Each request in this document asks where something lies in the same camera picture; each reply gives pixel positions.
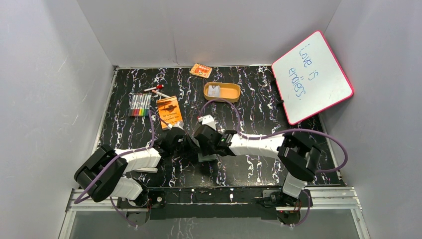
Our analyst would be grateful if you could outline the silver VIP card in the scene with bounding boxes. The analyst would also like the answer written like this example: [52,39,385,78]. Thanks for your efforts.
[207,85,220,98]

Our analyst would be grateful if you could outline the mint green card holder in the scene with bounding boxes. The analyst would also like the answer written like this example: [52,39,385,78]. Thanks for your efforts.
[198,145,217,162]

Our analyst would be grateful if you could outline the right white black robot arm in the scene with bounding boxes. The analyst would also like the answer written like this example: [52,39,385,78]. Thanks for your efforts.
[194,125,321,206]

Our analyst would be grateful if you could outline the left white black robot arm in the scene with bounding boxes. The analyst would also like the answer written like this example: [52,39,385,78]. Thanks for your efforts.
[74,126,199,207]

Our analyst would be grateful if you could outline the orange paperback book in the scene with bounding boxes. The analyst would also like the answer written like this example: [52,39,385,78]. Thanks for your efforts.
[156,96,183,125]

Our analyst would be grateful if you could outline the pack of coloured markers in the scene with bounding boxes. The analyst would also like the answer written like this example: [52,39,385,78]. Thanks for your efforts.
[129,93,152,117]

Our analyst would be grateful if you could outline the white marker pen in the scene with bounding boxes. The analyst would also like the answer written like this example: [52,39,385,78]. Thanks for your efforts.
[152,90,170,98]

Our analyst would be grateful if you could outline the tan oval tray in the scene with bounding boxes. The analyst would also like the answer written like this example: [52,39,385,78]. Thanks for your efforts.
[203,82,241,103]

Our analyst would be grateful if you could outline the red capped marker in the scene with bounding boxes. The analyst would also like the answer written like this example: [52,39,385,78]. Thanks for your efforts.
[144,84,164,92]

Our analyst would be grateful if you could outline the pink framed whiteboard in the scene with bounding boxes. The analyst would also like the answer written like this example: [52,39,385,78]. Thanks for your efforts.
[271,30,354,125]

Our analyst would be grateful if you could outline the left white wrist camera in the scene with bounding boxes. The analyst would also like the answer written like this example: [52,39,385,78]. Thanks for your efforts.
[167,121,184,130]

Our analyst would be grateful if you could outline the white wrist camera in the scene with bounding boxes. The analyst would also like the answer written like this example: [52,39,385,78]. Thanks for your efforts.
[167,121,184,130]
[198,115,217,130]

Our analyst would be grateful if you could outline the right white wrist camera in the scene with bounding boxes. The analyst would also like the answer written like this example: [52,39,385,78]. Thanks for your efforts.
[198,115,217,130]

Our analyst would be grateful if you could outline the black aluminium base frame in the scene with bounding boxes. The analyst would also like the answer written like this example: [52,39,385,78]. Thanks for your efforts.
[66,186,362,224]

